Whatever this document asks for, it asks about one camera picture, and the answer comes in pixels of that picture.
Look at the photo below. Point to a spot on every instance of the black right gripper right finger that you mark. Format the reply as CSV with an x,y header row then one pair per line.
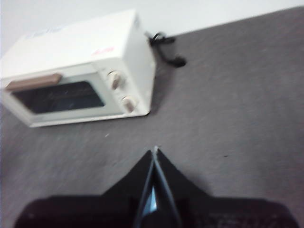
x,y
225,213

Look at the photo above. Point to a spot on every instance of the white Toshiba toaster oven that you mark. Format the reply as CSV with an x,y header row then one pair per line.
x,y
78,42

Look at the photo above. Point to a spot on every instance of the beige oven knob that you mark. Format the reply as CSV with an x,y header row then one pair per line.
x,y
129,103
116,79

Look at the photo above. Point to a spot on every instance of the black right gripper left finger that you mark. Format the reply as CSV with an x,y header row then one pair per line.
x,y
95,211

